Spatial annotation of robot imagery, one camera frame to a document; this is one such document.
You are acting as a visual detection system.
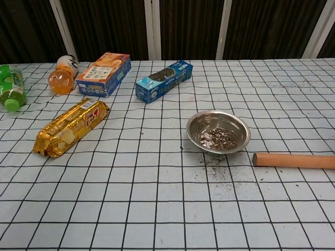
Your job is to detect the crushed cookie crumbs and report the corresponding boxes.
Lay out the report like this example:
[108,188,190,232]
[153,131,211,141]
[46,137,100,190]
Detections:
[200,128,239,153]

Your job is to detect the blue sandwich cookie box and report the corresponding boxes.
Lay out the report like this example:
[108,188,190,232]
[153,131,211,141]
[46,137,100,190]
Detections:
[135,60,194,105]

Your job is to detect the white metal frame post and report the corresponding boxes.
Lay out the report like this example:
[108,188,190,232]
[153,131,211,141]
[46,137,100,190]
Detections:
[216,0,232,60]
[49,0,79,62]
[144,0,162,61]
[302,0,335,59]

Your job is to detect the white black checked tablecloth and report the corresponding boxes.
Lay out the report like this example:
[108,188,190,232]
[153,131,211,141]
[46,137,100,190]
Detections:
[0,58,335,251]

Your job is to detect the orange drink bottle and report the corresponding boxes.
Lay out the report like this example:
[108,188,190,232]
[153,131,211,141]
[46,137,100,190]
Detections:
[48,54,79,95]

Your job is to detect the stainless steel bowl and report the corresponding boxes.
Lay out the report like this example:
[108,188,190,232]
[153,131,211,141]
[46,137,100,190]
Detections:
[186,110,251,157]

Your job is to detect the gold foil biscuit packet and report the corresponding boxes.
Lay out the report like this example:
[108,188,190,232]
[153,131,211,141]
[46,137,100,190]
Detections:
[32,97,110,158]

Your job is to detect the wooden stick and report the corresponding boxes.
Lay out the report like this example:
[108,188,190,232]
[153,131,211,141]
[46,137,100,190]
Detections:
[252,153,335,170]

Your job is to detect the orange blue biscuit box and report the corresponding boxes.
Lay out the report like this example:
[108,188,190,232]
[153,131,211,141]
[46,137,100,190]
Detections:
[75,52,132,99]

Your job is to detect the green drink bottle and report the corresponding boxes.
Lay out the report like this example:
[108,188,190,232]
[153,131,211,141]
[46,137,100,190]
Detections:
[0,64,27,112]

